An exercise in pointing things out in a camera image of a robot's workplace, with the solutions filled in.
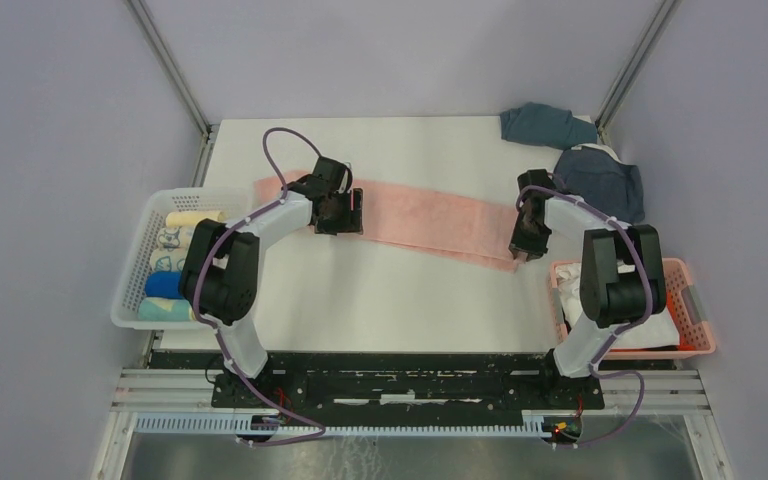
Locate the orange item in basket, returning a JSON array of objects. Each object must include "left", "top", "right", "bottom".
[{"left": 666, "top": 292, "right": 695, "bottom": 351}]

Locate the white towel in basket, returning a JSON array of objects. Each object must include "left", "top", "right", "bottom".
[{"left": 550, "top": 262, "right": 680, "bottom": 351}]

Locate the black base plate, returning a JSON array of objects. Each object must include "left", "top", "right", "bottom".
[{"left": 148, "top": 352, "right": 606, "bottom": 429}]

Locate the white plastic basket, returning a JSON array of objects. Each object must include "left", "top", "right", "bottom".
[{"left": 110, "top": 187, "right": 251, "bottom": 330}]

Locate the teal blue towel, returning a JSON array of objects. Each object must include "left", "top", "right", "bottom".
[{"left": 499, "top": 102, "right": 599, "bottom": 150}]

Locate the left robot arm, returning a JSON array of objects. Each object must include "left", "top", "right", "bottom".
[{"left": 178, "top": 157, "right": 363, "bottom": 407}]

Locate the pink towel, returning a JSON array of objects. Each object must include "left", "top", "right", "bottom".
[{"left": 254, "top": 170, "right": 532, "bottom": 274}]

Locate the pink plastic basket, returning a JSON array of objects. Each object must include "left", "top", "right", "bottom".
[{"left": 548, "top": 258, "right": 716, "bottom": 361}]

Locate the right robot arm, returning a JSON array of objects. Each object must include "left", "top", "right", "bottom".
[{"left": 509, "top": 169, "right": 667, "bottom": 408}]

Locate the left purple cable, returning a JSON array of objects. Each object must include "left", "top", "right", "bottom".
[{"left": 191, "top": 127, "right": 328, "bottom": 448}]

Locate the blue rolled towel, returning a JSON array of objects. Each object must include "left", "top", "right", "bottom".
[{"left": 144, "top": 271, "right": 183, "bottom": 300}]

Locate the white cable duct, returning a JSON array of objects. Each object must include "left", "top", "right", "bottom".
[{"left": 134, "top": 413, "right": 550, "bottom": 439}]

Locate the dark blue towel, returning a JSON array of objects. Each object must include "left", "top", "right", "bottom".
[{"left": 553, "top": 143, "right": 646, "bottom": 224}]

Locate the patterned rolled towel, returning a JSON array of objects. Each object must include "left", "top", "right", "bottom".
[
  {"left": 155, "top": 226, "right": 194, "bottom": 249},
  {"left": 149, "top": 248, "right": 187, "bottom": 272}
]

